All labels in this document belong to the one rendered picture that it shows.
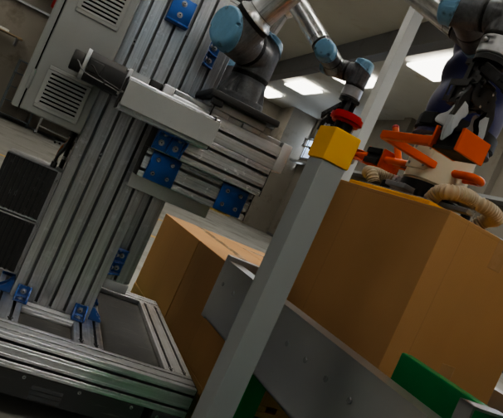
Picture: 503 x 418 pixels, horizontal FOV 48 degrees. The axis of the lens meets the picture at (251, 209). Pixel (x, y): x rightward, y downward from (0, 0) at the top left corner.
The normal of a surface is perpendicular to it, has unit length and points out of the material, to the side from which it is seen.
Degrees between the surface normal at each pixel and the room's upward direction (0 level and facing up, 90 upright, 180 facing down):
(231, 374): 90
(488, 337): 90
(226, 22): 96
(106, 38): 90
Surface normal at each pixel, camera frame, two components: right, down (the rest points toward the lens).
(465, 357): 0.43, 0.21
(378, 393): -0.83, -0.37
